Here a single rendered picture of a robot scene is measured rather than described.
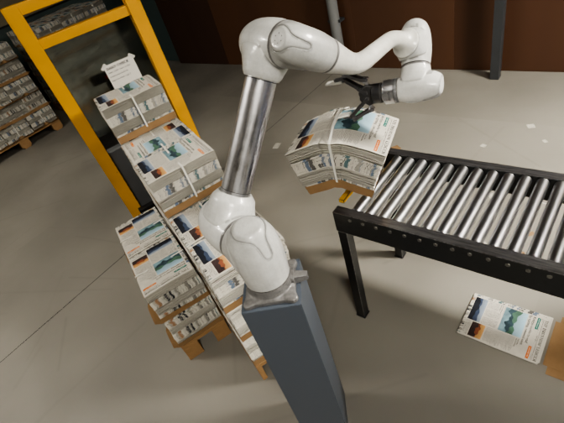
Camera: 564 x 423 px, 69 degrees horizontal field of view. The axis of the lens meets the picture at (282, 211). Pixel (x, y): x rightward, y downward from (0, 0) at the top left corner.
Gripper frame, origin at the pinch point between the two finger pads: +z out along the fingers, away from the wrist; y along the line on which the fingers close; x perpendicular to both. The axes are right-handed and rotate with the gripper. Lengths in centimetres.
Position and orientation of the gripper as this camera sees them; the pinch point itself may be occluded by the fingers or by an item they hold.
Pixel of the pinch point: (332, 99)
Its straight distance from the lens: 171.9
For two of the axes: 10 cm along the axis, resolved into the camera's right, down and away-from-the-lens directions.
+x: 3.7, -6.4, 6.7
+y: 3.1, 7.7, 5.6
